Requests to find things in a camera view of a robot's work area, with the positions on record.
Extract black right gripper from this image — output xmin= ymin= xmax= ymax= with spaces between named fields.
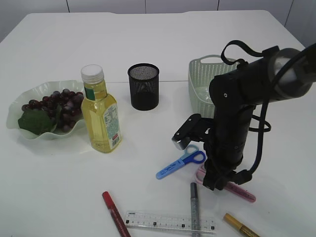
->
xmin=203 ymin=123 xmax=252 ymax=190

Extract blue safety scissors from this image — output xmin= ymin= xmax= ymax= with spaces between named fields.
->
xmin=156 ymin=145 xmax=206 ymax=180

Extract pink safety scissors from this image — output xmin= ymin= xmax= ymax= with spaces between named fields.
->
xmin=195 ymin=164 xmax=256 ymax=203

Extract yellow tea bottle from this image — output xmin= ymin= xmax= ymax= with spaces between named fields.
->
xmin=81 ymin=64 xmax=121 ymax=153

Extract purple artificial grape bunch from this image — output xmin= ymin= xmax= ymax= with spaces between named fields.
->
xmin=18 ymin=88 xmax=84 ymax=135

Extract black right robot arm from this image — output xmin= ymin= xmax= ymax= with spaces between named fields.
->
xmin=203 ymin=40 xmax=316 ymax=190

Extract green woven plastic basket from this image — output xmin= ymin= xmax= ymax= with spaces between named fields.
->
xmin=188 ymin=55 xmax=237 ymax=118

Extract black mesh pen cup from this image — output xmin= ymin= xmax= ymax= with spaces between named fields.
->
xmin=127 ymin=63 xmax=159 ymax=111

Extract clear plastic ruler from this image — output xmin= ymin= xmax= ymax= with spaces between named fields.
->
xmin=124 ymin=211 xmax=217 ymax=236

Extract pale green wavy plate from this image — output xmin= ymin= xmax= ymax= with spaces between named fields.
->
xmin=6 ymin=80 xmax=84 ymax=140

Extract silver glitter marker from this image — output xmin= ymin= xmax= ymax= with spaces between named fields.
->
xmin=190 ymin=182 xmax=200 ymax=230

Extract gold marker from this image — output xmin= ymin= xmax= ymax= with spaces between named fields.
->
xmin=223 ymin=213 xmax=260 ymax=237

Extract red marker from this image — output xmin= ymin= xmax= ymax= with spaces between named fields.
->
xmin=102 ymin=191 xmax=131 ymax=237

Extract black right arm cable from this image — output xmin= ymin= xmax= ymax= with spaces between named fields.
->
xmin=246 ymin=43 xmax=316 ymax=173

